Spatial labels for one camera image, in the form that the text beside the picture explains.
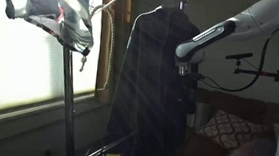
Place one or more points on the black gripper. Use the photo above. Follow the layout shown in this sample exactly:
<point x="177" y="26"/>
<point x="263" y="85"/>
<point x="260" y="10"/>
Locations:
<point x="188" y="80"/>

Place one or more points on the dark hanging coat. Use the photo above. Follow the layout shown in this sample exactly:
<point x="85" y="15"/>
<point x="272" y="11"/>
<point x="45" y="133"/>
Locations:
<point x="152" y="89"/>

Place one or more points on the metal coat hanger hook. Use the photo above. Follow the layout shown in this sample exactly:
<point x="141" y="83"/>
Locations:
<point x="181" y="5"/>

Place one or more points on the brown sofa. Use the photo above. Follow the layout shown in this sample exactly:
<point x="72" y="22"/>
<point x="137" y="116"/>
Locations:
<point x="244" y="106"/>

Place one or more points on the patterned white brown pillow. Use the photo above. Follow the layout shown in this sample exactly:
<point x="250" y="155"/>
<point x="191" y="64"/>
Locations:
<point x="229" y="128"/>

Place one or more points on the small hanging tag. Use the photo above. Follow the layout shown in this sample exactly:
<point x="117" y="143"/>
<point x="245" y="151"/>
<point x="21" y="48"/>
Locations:
<point x="82" y="63"/>

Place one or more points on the chrome rack pole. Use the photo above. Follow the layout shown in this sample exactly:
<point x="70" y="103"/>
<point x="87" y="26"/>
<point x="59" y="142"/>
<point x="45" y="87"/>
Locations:
<point x="68" y="99"/>

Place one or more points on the patterned grey garment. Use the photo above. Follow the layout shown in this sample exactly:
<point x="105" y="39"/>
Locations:
<point x="66" y="25"/>

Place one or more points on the white window blind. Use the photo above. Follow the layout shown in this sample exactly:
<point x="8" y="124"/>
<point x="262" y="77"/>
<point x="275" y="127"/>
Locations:
<point x="20" y="68"/>

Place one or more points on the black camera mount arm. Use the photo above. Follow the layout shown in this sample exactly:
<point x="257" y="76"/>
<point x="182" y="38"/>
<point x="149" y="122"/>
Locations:
<point x="257" y="73"/>

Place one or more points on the chrome rack rail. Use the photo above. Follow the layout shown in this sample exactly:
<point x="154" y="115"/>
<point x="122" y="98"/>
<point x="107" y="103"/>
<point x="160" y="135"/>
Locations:
<point x="107" y="148"/>

